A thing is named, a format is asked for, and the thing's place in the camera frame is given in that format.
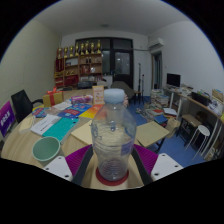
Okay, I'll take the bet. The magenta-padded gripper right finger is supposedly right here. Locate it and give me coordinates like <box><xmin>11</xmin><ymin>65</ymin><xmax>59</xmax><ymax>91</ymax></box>
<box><xmin>130</xmin><ymin>143</ymin><xmax>184</xmax><ymax>186</ymax></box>

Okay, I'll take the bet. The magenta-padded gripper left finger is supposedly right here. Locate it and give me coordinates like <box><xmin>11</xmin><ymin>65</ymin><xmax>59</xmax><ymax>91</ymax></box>
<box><xmin>43</xmin><ymin>143</ymin><xmax>95</xmax><ymax>187</ymax></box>

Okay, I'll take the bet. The clear plastic water bottle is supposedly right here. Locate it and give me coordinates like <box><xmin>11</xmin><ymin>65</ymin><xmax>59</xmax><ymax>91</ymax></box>
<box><xmin>90</xmin><ymin>88</ymin><xmax>138</xmax><ymax>183</ymax></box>

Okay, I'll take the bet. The light green cup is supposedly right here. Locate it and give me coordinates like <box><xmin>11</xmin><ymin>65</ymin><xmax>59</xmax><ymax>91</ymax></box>
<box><xmin>31</xmin><ymin>135</ymin><xmax>62</xmax><ymax>163</ymax></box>

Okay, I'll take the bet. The light wooden stool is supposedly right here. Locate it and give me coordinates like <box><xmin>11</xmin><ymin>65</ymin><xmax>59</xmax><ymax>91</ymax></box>
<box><xmin>134</xmin><ymin>120</ymin><xmax>171</xmax><ymax>154</ymax></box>

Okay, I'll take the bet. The teal notebook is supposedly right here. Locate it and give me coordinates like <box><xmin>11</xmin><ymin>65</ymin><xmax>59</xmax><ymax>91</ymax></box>
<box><xmin>42</xmin><ymin>117</ymin><xmax>80</xmax><ymax>143</ymax></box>

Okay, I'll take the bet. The flat beige book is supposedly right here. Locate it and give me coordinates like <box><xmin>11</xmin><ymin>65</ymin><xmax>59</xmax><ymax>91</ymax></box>
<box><xmin>70</xmin><ymin>119</ymin><xmax>98</xmax><ymax>147</ymax></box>

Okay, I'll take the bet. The white booklet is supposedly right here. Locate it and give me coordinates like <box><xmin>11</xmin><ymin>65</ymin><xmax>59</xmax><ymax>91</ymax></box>
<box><xmin>29</xmin><ymin>113</ymin><xmax>62</xmax><ymax>137</ymax></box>

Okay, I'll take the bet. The white round stool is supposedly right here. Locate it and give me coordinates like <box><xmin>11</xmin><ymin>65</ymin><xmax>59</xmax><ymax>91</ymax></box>
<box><xmin>184</xmin><ymin>124</ymin><xmax>211</xmax><ymax>158</ymax></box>

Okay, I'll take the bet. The brown wooden stool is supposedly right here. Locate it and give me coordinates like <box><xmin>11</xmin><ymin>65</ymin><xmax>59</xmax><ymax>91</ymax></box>
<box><xmin>178</xmin><ymin>114</ymin><xmax>203</xmax><ymax>138</ymax></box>

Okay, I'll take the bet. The thick beige book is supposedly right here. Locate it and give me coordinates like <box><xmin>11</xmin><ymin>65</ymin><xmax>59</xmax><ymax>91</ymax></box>
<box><xmin>18</xmin><ymin>114</ymin><xmax>36</xmax><ymax>134</ymax></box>

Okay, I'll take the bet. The flat round red coaster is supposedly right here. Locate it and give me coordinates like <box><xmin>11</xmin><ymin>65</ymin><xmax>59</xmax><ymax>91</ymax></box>
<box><xmin>95</xmin><ymin>166</ymin><xmax>130</xmax><ymax>187</ymax></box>

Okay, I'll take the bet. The small blue red book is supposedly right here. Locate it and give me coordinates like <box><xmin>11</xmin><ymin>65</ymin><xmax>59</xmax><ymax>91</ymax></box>
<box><xmin>32</xmin><ymin>107</ymin><xmax>51</xmax><ymax>118</ymax></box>

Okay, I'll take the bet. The white paper sheet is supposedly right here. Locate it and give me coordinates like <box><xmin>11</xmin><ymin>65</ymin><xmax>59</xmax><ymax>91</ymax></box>
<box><xmin>51</xmin><ymin>101</ymin><xmax>73</xmax><ymax>112</ymax></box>

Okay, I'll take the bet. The orange yellow book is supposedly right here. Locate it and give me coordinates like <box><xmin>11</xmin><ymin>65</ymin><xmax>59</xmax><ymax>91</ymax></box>
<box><xmin>78</xmin><ymin>104</ymin><xmax>104</xmax><ymax>121</ymax></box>

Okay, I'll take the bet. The stack of books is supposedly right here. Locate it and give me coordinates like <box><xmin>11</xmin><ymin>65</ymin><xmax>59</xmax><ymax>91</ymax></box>
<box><xmin>146</xmin><ymin>88</ymin><xmax>179</xmax><ymax>126</ymax></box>

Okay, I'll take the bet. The yellow paper sheet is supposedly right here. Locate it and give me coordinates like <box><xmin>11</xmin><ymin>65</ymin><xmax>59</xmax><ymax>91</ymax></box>
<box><xmin>32</xmin><ymin>104</ymin><xmax>44</xmax><ymax>113</ymax></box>

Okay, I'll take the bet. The yellow gift box red ribbon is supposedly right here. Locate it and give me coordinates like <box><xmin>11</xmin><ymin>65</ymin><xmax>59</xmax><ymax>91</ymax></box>
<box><xmin>42</xmin><ymin>87</ymin><xmax>65</xmax><ymax>108</ymax></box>

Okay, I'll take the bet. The long cluttered wooden desk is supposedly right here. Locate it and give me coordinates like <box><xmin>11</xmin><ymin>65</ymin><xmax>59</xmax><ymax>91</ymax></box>
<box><xmin>178</xmin><ymin>88</ymin><xmax>224</xmax><ymax>161</ymax></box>

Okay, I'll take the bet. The purple sign board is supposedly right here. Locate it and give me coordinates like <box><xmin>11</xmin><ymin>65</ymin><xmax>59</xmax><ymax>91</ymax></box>
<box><xmin>0</xmin><ymin>100</ymin><xmax>17</xmax><ymax>138</ymax></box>

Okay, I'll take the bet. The pink wrapped package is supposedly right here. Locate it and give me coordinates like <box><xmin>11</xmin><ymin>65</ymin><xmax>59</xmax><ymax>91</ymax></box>
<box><xmin>69</xmin><ymin>94</ymin><xmax>94</xmax><ymax>105</ymax></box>

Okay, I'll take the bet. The black office chair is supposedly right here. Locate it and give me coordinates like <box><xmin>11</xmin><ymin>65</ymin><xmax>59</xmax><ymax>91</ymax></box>
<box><xmin>10</xmin><ymin>89</ymin><xmax>44</xmax><ymax>124</ymax></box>

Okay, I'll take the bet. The black box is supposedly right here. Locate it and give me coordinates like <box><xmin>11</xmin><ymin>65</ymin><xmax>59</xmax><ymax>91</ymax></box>
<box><xmin>191</xmin><ymin>92</ymin><xmax>211</xmax><ymax>107</ymax></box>

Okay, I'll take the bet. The upright wooden card box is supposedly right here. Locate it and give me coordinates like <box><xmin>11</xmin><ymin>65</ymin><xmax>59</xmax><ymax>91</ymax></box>
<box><xmin>91</xmin><ymin>85</ymin><xmax>105</xmax><ymax>106</ymax></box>

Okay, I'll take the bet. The black computer monitor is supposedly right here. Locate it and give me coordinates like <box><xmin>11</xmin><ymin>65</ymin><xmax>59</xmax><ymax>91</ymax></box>
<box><xmin>166</xmin><ymin>73</ymin><xmax>182</xmax><ymax>89</ymax></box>

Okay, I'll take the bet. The dark chair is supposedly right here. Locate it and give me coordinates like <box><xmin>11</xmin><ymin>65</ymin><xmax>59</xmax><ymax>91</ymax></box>
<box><xmin>77</xmin><ymin>80</ymin><xmax>98</xmax><ymax>90</ymax></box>

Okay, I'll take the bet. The grey fabric chair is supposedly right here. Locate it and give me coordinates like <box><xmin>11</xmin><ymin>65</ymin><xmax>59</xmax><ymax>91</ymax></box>
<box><xmin>111</xmin><ymin>80</ymin><xmax>136</xmax><ymax>99</ymax></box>

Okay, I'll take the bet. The black microphone stand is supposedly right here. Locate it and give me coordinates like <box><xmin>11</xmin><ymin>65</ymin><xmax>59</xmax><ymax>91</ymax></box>
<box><xmin>136</xmin><ymin>63</ymin><xmax>146</xmax><ymax>98</ymax></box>

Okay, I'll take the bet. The wooden shelf unit with trophies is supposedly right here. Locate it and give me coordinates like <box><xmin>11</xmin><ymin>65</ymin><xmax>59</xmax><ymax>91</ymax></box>
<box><xmin>54</xmin><ymin>39</ymin><xmax>104</xmax><ymax>89</ymax></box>

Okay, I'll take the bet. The white wall air conditioner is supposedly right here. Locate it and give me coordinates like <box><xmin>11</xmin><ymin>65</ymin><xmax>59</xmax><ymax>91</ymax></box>
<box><xmin>147</xmin><ymin>37</ymin><xmax>166</xmax><ymax>51</ymax></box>

